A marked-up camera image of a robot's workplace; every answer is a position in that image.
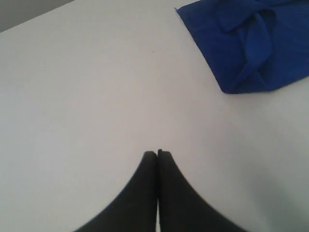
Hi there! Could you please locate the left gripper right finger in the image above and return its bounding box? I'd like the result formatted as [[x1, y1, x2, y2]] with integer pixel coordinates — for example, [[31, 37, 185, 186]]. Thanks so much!
[[157, 149, 244, 232]]

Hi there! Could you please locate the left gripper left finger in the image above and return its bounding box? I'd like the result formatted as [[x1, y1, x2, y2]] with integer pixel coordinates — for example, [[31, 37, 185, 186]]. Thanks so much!
[[77, 151, 157, 232]]

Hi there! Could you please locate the blue towel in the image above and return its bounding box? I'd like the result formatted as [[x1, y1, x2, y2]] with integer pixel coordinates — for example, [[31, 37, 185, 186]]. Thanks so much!
[[177, 0, 309, 94]]

